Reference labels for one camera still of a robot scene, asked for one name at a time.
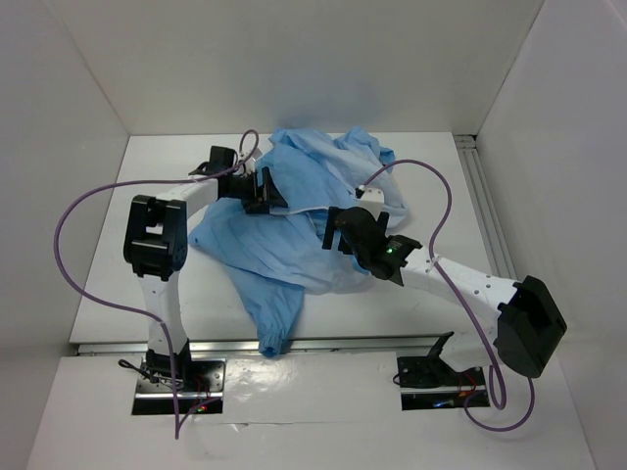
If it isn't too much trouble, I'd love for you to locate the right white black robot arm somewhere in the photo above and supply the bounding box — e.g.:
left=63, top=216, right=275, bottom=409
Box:
left=322, top=207, right=567, bottom=384

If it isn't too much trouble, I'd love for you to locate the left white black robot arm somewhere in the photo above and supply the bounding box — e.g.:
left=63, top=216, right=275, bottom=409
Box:
left=123, top=146, right=287, bottom=391

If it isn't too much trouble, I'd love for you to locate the aluminium frame rail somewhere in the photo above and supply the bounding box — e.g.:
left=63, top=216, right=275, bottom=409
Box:
left=77, top=335, right=440, bottom=355
left=454, top=135, right=518, bottom=279

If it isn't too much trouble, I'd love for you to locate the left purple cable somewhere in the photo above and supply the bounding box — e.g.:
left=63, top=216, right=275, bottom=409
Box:
left=55, top=129, right=261, bottom=440

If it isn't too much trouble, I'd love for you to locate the light blue zip jacket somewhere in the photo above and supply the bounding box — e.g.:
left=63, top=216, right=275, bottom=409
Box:
left=190, top=127, right=409, bottom=357

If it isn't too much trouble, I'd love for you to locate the black cable at left base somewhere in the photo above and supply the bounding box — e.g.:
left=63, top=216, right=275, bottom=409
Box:
left=119, top=356, right=168, bottom=388

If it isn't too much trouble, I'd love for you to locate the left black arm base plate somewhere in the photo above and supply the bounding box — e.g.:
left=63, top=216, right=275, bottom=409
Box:
left=135, top=358, right=226, bottom=399

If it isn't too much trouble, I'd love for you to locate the right aluminium frame rail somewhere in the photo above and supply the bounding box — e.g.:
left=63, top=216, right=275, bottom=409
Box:
left=454, top=135, right=518, bottom=279

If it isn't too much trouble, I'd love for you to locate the front aluminium frame rail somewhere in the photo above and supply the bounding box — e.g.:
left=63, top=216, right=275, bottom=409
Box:
left=77, top=335, right=440, bottom=355

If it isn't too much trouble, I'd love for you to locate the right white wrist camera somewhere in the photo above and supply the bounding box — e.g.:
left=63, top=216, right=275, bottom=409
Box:
left=356, top=185, right=385, bottom=219

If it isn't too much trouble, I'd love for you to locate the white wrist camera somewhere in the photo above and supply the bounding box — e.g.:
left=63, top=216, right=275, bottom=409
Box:
left=237, top=149, right=263, bottom=175
left=356, top=185, right=385, bottom=219

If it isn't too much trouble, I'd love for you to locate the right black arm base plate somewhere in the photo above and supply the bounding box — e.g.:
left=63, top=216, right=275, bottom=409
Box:
left=393, top=356, right=486, bottom=389

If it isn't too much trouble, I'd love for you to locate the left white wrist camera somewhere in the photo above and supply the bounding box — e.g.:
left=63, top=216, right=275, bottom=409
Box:
left=237, top=149, right=263, bottom=175

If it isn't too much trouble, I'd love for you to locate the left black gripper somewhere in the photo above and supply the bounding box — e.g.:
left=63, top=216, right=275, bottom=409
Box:
left=226, top=166, right=287, bottom=214

